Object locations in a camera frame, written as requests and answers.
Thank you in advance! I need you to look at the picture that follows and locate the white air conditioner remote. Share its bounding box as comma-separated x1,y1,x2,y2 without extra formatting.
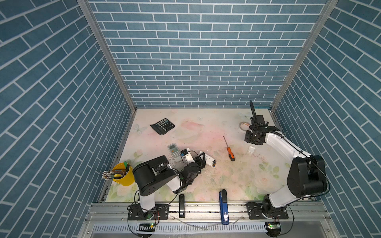
199,151,216,168

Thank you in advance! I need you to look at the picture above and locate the white battery cover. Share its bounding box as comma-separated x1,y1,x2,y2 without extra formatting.
248,146,256,154

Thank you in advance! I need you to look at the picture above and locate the orange handled screwdriver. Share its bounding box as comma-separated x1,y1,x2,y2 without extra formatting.
223,137,235,162

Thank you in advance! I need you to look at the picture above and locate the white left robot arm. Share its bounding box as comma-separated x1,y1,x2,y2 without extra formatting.
133,152,206,213

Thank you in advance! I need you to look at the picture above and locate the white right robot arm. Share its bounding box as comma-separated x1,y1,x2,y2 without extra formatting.
245,101,330,212

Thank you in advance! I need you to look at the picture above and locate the small white remote control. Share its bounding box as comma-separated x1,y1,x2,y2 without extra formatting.
168,143,182,162

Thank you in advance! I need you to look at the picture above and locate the tape roll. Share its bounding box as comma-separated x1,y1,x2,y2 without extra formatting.
239,122,251,131

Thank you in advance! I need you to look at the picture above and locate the black stapler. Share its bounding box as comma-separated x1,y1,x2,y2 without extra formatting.
179,194,186,218

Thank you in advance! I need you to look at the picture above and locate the blue stapler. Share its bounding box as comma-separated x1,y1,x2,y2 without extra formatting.
219,189,230,225

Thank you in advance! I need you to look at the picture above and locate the black desktop calculator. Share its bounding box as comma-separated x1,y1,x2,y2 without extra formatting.
150,118,175,135

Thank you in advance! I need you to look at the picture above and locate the yellow pen cup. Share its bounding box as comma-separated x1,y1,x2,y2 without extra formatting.
102,162,135,186

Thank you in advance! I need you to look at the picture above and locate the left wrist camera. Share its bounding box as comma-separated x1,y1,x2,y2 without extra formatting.
181,148,193,160

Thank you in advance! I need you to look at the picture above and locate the aluminium front rail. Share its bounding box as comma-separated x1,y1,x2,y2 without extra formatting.
78,201,339,238

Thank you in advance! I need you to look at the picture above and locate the aluminium corner post right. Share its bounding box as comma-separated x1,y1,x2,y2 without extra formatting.
270,0,338,113

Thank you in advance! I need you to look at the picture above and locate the aluminium corner post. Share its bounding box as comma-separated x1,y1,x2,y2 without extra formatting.
270,0,338,113
77,0,137,113

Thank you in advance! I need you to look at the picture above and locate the aluminium corner post left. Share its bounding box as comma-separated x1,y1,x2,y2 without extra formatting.
77,0,137,113

